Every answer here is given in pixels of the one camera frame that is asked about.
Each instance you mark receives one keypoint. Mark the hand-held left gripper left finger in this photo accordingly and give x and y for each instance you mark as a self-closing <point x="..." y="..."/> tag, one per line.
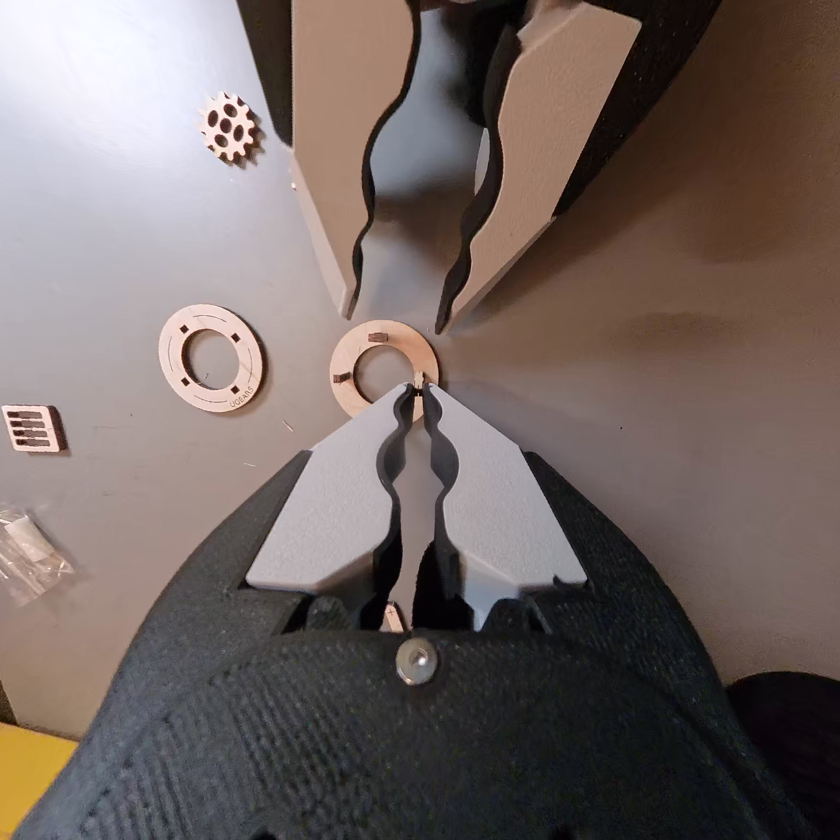
<point x="321" y="525"/>

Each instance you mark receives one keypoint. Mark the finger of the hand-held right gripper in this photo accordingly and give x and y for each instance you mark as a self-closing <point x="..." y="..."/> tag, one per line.
<point x="564" y="118"/>
<point x="334" y="98"/>

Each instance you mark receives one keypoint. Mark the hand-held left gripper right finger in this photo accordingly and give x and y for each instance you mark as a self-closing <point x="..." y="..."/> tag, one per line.
<point x="512" y="525"/>

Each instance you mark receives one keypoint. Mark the grey desk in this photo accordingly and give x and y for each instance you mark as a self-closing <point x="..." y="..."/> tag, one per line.
<point x="656" y="394"/>

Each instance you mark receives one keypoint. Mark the small wooden gear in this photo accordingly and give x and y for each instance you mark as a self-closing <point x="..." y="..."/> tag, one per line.
<point x="220" y="148"/>

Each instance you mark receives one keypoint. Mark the clear plastic bag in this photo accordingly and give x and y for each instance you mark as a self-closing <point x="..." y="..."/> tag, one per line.
<point x="33" y="558"/>

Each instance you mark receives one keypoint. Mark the yellow plastic bin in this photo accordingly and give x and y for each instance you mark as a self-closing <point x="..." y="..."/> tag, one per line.
<point x="33" y="787"/>

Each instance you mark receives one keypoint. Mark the small slotted wooden frame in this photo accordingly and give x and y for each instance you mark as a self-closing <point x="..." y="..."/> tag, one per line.
<point x="8" y="430"/>

